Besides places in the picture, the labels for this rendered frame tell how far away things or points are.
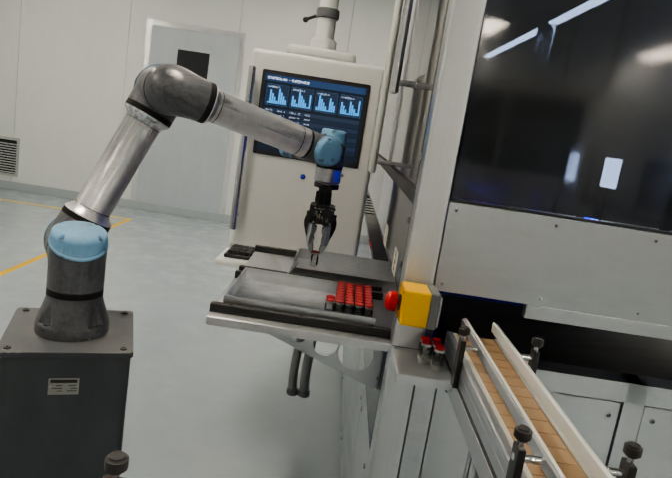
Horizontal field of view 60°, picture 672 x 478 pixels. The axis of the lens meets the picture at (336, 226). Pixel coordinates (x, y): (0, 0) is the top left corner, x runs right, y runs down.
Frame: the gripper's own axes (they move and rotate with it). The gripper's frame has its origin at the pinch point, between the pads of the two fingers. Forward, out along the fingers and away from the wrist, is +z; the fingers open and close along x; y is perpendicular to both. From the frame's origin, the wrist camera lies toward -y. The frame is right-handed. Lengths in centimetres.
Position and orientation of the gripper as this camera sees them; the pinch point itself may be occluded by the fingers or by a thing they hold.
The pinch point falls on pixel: (316, 249)
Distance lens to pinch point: 172.4
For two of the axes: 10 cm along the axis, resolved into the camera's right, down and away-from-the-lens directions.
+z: -1.6, 9.7, 1.7
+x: 9.9, 1.7, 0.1
